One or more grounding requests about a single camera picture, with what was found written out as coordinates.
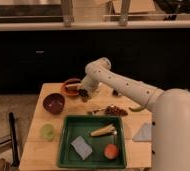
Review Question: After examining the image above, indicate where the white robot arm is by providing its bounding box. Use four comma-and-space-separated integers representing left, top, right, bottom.
79, 57, 190, 171

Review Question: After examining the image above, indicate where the brown block on plate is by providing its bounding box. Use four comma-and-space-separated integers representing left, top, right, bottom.
65, 83, 80, 91

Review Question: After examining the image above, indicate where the metal spoon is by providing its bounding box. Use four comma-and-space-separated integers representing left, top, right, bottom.
87, 107, 107, 115

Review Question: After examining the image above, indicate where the bunch of red grapes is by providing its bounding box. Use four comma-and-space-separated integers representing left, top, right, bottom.
105, 106, 128, 116

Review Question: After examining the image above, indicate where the dark red bowl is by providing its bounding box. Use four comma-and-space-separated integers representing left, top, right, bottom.
43, 93, 65, 115

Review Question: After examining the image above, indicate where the yellow corn cob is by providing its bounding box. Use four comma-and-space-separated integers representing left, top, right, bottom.
90, 124, 116, 137

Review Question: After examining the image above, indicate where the green pepper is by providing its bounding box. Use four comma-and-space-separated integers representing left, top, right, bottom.
129, 106, 145, 112

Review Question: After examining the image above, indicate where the grey sponge block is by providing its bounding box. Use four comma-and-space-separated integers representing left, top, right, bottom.
71, 136, 93, 160

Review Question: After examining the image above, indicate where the small green cup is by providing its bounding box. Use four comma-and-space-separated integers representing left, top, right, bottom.
40, 124, 54, 141

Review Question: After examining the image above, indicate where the orange round fruit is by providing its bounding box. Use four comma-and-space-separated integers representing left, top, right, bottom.
104, 144, 119, 160

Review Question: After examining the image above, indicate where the grey triangular cloth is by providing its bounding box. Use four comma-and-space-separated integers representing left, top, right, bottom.
132, 123, 151, 142

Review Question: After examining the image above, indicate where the black pole at left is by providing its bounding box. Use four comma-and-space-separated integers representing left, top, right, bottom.
9, 112, 20, 167

